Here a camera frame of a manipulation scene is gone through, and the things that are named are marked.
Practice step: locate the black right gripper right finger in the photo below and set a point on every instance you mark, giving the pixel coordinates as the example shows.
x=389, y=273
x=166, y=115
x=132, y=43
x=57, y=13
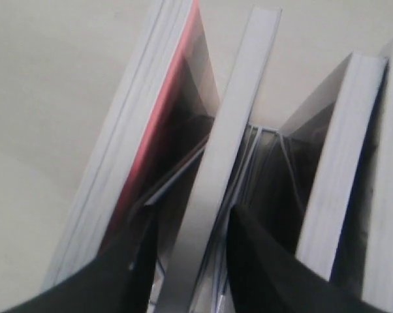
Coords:
x=264, y=277

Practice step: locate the white wire book rack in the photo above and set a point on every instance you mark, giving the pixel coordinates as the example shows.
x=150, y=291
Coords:
x=172, y=192

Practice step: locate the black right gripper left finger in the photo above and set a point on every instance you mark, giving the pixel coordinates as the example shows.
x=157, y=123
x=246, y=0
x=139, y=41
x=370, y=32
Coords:
x=119, y=279

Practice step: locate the dark blue moon book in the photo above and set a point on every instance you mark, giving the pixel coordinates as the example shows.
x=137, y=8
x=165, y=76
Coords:
x=182, y=278

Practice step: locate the white cat-pattern book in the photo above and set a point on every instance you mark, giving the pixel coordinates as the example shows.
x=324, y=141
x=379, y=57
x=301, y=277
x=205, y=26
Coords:
x=169, y=81

